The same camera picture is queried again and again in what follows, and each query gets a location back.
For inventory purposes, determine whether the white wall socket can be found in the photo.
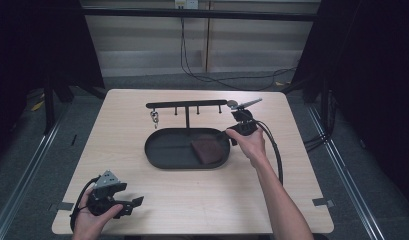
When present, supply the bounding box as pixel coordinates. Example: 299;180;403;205
174;0;200;10

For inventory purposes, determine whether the black key rack tray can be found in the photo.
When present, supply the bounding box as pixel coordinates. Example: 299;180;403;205
143;98;232;171

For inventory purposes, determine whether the black stand post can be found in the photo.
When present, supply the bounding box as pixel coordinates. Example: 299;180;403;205
42;73;57;136

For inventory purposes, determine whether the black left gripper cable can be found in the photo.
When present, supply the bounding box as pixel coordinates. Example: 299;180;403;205
69;175;102;232

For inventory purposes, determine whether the yellow floor tape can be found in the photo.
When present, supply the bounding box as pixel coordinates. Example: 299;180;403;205
29;99;46;113

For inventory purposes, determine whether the black floor cable bundle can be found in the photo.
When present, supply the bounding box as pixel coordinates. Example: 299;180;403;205
303;93;337;153

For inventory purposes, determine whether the black horizontal frame bar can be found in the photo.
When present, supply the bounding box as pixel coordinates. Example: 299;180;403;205
81;7;322;23

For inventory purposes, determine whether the person's right hand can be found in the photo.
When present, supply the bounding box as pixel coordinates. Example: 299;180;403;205
224;126;268;169

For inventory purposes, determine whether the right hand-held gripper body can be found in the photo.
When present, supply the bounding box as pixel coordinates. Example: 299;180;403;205
221;97;264;147

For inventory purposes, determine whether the dark curtain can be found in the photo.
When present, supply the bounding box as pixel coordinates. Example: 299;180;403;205
0;0;105;164
291;0;409;204

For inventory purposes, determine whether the grey tape strip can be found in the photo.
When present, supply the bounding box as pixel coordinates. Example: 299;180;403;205
47;201;75;213
311;197;336;209

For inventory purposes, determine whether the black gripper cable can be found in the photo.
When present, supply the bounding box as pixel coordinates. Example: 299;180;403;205
253;119;285;186
69;175;102;232

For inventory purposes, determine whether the person's left hand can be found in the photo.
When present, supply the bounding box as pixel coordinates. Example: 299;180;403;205
71;188;125;240

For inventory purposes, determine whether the metal floor rail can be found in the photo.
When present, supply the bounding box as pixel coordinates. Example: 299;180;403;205
0;101;72;240
306;103;390;240

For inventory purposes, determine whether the black wall cable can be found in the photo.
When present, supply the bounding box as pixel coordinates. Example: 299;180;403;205
179;6;298;92

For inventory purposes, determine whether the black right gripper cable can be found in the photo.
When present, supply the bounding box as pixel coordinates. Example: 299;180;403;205
253;119;285;186

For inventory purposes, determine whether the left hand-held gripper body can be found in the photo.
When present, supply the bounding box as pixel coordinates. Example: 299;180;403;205
86;169;135;218

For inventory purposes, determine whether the silver carabiner keyring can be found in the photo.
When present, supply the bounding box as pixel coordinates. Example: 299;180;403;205
149;109;160;130

